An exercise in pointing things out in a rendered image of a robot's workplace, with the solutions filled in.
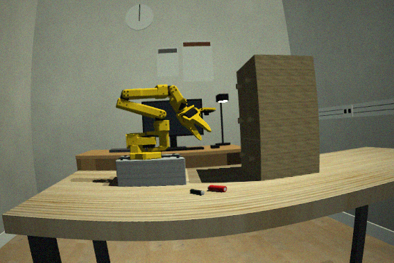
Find red aa battery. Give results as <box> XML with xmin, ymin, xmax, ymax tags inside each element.
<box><xmin>207</xmin><ymin>185</ymin><xmax>227</xmax><ymax>192</ymax></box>

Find black aa battery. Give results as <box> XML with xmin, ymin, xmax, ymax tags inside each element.
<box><xmin>190</xmin><ymin>189</ymin><xmax>205</xmax><ymax>195</ymax></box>

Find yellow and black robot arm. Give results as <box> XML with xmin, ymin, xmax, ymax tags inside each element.
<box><xmin>116</xmin><ymin>85</ymin><xmax>187</xmax><ymax>160</ymax></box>

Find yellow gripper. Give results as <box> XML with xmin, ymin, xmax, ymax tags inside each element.
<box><xmin>176</xmin><ymin>105</ymin><xmax>216</xmax><ymax>140</ymax></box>

